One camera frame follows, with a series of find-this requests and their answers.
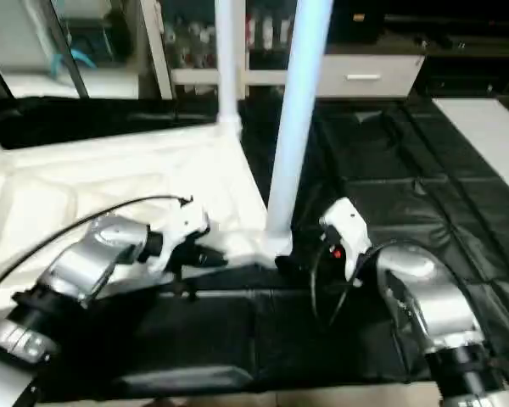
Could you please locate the white plastic table top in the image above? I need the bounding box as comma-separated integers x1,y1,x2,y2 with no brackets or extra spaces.
0,119,294,327

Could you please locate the white plastic table leg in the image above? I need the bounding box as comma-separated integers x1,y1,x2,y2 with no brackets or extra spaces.
262,0,335,257
213,0,248,137

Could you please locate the black table mat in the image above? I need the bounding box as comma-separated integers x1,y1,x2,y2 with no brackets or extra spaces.
0,93,509,401

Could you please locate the white drawer unit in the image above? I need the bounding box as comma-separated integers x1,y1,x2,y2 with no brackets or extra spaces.
317,53,427,99

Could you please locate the white glass door cabinet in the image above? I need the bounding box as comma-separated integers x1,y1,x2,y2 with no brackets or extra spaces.
139,0,340,99

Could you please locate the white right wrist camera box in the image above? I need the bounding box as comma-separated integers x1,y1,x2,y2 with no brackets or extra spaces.
319,198,373,282

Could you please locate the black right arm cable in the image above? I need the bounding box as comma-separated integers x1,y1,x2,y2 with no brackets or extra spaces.
309,240,429,330

